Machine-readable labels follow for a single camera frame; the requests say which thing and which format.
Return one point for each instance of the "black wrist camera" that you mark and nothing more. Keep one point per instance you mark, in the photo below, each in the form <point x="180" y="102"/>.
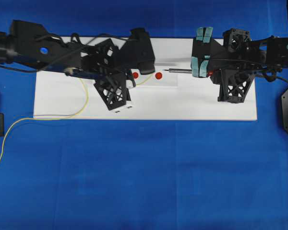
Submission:
<point x="234" y="86"/>
<point x="112" y="89"/>

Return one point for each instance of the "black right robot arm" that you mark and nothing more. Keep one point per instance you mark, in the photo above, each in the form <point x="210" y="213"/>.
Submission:
<point x="276" y="56"/>

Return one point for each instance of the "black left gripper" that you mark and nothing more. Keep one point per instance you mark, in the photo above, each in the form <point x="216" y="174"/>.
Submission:
<point x="107" y="59"/>

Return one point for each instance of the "white foam board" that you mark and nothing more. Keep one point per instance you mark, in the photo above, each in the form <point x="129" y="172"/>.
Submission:
<point x="57" y="95"/>

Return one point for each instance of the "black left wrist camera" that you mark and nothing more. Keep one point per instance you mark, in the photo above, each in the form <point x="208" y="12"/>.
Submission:
<point x="112" y="89"/>

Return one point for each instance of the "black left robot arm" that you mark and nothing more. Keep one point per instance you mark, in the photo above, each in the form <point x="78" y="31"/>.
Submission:
<point x="30" y="44"/>

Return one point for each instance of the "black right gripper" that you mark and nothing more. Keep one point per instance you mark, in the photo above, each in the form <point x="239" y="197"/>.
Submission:
<point x="238" y="52"/>

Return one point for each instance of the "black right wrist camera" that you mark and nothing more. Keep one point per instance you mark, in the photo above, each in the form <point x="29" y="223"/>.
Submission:
<point x="234" y="86"/>

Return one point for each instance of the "clear acrylic plate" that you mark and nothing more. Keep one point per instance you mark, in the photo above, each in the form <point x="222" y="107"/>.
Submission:
<point x="160" y="78"/>

